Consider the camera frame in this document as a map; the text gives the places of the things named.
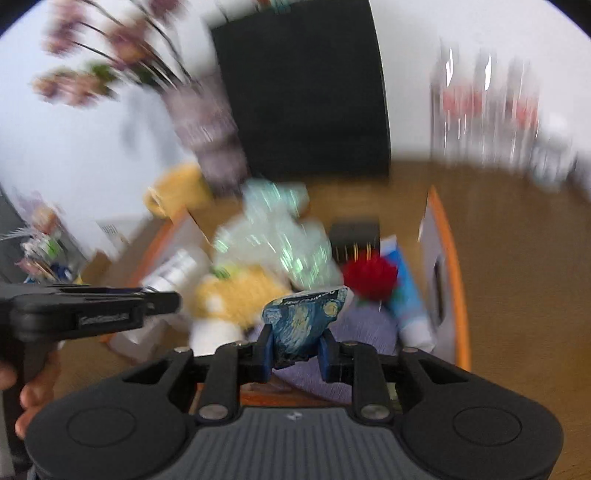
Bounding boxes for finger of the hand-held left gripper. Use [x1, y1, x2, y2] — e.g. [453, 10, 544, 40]
[139, 290, 182, 317]

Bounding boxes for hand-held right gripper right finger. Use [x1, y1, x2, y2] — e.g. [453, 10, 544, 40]
[318, 330, 469, 422]

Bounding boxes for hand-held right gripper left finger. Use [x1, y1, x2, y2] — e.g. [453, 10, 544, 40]
[122, 324, 273, 422]

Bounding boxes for blue swirl print pouch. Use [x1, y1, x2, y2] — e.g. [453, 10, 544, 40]
[262, 285, 350, 368]

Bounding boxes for purple knitted cloth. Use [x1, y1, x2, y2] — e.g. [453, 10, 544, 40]
[270, 298, 400, 407]

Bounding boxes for yellow white plush toy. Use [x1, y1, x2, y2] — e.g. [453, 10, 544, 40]
[188, 265, 291, 354]

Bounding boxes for orange-edged cardboard box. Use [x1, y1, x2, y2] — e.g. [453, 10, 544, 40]
[99, 185, 472, 407]

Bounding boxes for person's left hand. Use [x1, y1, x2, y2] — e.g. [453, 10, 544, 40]
[0, 351, 62, 440]

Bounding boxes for white labelled bottle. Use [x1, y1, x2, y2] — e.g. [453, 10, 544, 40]
[111, 247, 213, 363]

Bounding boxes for white paper sheet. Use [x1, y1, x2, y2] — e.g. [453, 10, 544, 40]
[95, 217, 153, 261]

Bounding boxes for colourful clutter pile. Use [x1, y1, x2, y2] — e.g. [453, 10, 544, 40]
[0, 189, 84, 284]

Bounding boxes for red pompom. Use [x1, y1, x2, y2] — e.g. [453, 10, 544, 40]
[342, 256, 399, 305]

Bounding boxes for blue white tube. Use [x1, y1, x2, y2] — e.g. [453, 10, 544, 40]
[379, 235, 437, 354]

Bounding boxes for yellow mug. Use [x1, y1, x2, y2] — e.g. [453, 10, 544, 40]
[144, 162, 215, 220]

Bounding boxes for clear crinkled plastic bag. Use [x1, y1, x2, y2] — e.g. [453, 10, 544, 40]
[212, 180, 345, 291]

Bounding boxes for black ribbed object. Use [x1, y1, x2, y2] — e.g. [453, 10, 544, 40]
[330, 222, 382, 264]

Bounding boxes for black monitor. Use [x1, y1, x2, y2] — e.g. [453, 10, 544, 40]
[210, 0, 392, 178]

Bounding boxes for pink artificial flowers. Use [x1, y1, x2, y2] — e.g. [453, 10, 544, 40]
[32, 0, 195, 107]

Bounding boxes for clear water bottle red label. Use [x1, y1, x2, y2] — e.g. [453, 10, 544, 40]
[468, 46, 506, 164]
[429, 39, 472, 162]
[503, 55, 541, 169]

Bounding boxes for white robot figurine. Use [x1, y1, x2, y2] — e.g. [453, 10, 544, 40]
[531, 113, 578, 185]

